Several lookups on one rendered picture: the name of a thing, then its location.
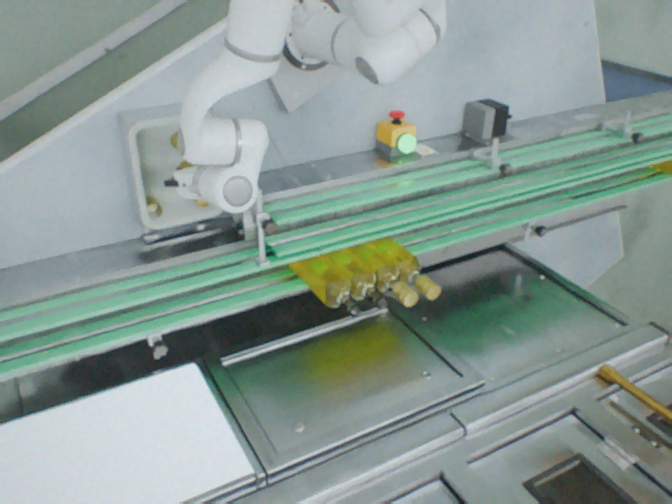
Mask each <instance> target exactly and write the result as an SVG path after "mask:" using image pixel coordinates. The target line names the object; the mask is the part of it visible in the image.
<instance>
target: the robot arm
mask: <svg viewBox="0 0 672 504"><path fill-rule="evenodd" d="M350 4H351V8H352V12H353V15H354V17H353V16H349V15H344V14H339V13H335V12H334V11H333V10H332V8H331V7H330V6H329V5H327V4H326V3H324V2H321V1H317V0H303V3H301V4H299V1H295V0H231V1H230V6H229V14H228V19H227V25H226V30H225V36H224V42H223V48H222V51H221V53H220V55H219V56H218V57H217V58H215V59H214V60H213V61H211V62H210V63H209V64H208V65H207V66H205V67H204V68H203V69H202V70H201V71H200V72H199V74H198V75H197V76H196V77H195V78H194V80H193V81H192V82H191V84H190V86H189V87H188V89H187V91H186V93H185V95H184V98H183V102H182V108H181V115H180V121H179V129H178V136H177V137H178V148H179V152H180V154H181V156H182V157H183V159H184V160H185V161H187V162H189V163H191V164H196V166H194V167H190V168H186V169H183V168H180V167H176V171H175V172H174V174H173V176H172V179H167V180H164V181H163V182H164V186H165V187H180V188H177V189H176V191H177V194H178V195H179V196H181V197H184V198H188V199H202V200H204V201H206V202H208V203H210V204H212V205H214V206H216V207H218V208H220V209H222V210H224V211H227V212H230V213H240V212H243V211H246V210H247V209H249V208H250V207H251V206H252V205H253V204H254V202H255V200H256V198H257V195H258V185H257V182H258V177H259V173H260V169H261V165H262V162H263V158H264V155H265V153H266V151H267V148H268V143H269V137H268V133H267V128H266V126H265V124H264V123H263V122H261V121H259V120H255V119H242V118H218V117H204V116H205V114H206V112H207V111H208V110H209V108H210V107H211V106H212V105H213V104H214V103H215V102H217V101H218V100H219V99H221V98H223V97H224V96H226V95H228V94H230V93H233V92H235V91H238V90H241V89H243V88H246V87H249V86H251V85H254V84H256V83H259V82H261V81H264V80H266V79H268V78H270V77H271V76H273V75H274V74H275V73H276V72H277V70H278V67H279V64H280V59H281V55H282V51H283V46H284V42H285V38H286V42H287V46H288V48H289V50H290V52H291V53H292V55H293V56H294V57H295V58H296V59H297V60H299V61H301V62H303V63H306V64H317V63H320V62H322V61H324V62H327V63H330V64H333V65H336V66H339V67H342V68H346V69H349V70H351V71H354V72H356V73H358V74H360V75H361V76H363V77H364V78H366V79H367V80H368V81H370V82H371V83H373V84H375V85H377V86H387V85H390V84H392V83H394V82H395V81H397V80H398V79H400V78H401V77H402V76H403V75H405V74H406V73H407V72H408V71H409V70H410V69H411V68H412V67H414V66H415V65H416V64H417V63H418V62H419V61H420V60H421V59H422V58H423V57H424V56H425V55H426V54H427V53H429V52H430V51H431V50H432V49H433V48H434V47H435V46H436V45H437V44H438V43H439V42H440V41H441V40H442V39H443V37H444V35H445V32H446V7H445V0H350ZM294 6H295V9H294V11H293V7H294ZM292 11H293V12H292Z"/></svg>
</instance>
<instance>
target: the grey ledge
mask: <svg viewBox="0 0 672 504"><path fill-rule="evenodd" d="M626 195H627V193H626V194H623V195H619V196H616V197H613V198H609V199H606V200H602V201H599V202H596V203H592V204H589V205H585V206H582V207H579V208H575V209H572V210H568V211H565V212H562V213H558V214H555V215H551V216H548V217H545V218H541V219H538V220H535V221H536V224H535V225H537V226H544V227H546V228H547V233H546V234H548V233H551V232H554V231H558V230H561V229H564V228H567V227H570V226H574V225H577V224H580V223H583V222H587V221H590V220H593V219H596V218H599V217H603V216H606V215H609V214H612V213H615V212H619V211H622V210H625V209H628V207H627V206H625V205H624V202H625V199H626ZM521 226H522V224H521V225H518V226H514V227H511V228H507V229H504V230H501V231H497V232H494V233H490V234H487V235H484V236H480V237H477V238H473V239H470V240H467V241H463V242H460V243H456V244H453V245H450V246H446V247H443V248H439V249H436V250H433V251H429V252H426V253H423V254H419V255H416V257H417V258H418V259H419V260H420V262H421V265H422V268H423V267H426V266H430V265H433V264H436V263H440V262H443V261H446V260H449V259H453V258H456V257H459V256H462V255H466V254H469V253H472V252H475V251H479V250H482V249H485V248H488V247H492V246H495V245H498V244H502V243H505V242H508V241H511V242H512V243H514V244H516V243H519V242H522V241H523V239H524V234H525V229H523V228H521ZM535 237H538V236H537V235H536V233H535V231H533V230H531V231H530V232H529V238H528V240H529V239H532V238H535Z"/></svg>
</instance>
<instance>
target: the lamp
mask: <svg viewBox="0 0 672 504"><path fill-rule="evenodd" d="M396 146H397V149H398V150H400V151H402V152H404V153H409V152H412V151H413V150H414V149H415V147H416V139H415V137H413V136H412V135H411V134H409V133H403V134H401V135H400V136H399V137H398V139H397V141H396Z"/></svg>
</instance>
